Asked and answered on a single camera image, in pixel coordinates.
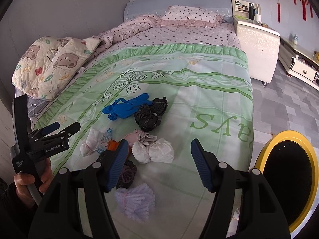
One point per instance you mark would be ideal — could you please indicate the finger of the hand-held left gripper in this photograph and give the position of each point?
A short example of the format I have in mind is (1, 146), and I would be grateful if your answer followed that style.
(51, 127)
(67, 132)

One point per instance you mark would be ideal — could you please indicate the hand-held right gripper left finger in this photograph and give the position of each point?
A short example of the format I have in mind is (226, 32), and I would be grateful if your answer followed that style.
(119, 164)

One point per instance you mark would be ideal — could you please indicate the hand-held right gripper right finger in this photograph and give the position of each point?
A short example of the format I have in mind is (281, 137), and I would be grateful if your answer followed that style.
(199, 159)

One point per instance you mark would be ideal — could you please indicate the pink grey knotted cloth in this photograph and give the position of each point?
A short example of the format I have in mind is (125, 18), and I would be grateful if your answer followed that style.
(139, 137)

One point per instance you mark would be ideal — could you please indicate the lilac fluffy sock pair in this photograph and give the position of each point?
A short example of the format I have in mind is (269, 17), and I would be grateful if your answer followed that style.
(137, 201)

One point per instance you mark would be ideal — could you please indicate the yellow trash bin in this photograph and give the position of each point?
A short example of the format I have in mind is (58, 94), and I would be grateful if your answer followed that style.
(281, 135)

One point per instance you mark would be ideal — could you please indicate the person's left forearm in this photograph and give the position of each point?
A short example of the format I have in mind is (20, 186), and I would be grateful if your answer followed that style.
(15, 211)

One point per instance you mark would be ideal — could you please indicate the person's left hand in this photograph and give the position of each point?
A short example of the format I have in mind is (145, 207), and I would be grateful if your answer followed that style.
(46, 176)

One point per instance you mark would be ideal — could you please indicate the dark purple sock bundle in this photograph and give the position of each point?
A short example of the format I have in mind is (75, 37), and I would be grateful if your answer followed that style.
(128, 174)

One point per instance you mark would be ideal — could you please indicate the orange sock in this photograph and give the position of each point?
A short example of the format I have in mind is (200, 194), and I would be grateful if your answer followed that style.
(113, 145)

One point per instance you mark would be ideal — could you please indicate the white patterned sock pair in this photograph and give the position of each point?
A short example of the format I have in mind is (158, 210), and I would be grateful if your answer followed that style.
(91, 144)

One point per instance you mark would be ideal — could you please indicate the white sock bundle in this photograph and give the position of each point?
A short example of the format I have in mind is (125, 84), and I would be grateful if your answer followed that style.
(159, 151)

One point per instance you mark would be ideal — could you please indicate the black plastic bag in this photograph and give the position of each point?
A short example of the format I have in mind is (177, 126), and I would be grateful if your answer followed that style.
(147, 120)
(159, 105)

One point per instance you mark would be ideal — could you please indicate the blue sock pair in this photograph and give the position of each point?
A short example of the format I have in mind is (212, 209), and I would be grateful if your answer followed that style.
(122, 109)

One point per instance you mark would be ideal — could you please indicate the green printed blanket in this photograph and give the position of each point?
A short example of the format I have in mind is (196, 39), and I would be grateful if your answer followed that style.
(199, 99)

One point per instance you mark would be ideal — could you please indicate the bear print quilt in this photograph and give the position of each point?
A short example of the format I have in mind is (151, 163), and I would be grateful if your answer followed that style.
(49, 64)

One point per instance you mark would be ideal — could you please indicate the black bin liner bag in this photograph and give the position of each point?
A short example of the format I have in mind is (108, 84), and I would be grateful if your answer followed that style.
(289, 179)

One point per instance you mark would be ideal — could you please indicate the pink dotted duvet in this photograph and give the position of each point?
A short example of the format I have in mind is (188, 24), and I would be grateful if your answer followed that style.
(124, 28)

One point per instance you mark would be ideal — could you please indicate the white nightstand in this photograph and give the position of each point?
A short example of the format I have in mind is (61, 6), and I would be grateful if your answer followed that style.
(256, 49)

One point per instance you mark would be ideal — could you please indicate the dotted bed sheet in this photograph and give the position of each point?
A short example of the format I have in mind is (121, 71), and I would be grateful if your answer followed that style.
(189, 36)

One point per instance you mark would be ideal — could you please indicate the white low cabinet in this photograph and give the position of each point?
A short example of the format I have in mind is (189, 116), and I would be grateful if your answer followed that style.
(301, 67)

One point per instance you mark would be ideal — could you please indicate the dotted ruffled pillow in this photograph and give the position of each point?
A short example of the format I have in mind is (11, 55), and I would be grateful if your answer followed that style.
(189, 15)

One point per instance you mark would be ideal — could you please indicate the small white bottle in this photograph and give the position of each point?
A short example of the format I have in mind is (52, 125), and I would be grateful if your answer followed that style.
(295, 39)

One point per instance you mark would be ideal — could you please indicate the black bottle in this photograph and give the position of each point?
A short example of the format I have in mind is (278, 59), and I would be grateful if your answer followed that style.
(251, 11)

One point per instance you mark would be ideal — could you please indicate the white desktop organizer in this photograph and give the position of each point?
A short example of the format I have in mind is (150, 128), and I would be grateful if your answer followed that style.
(240, 7)

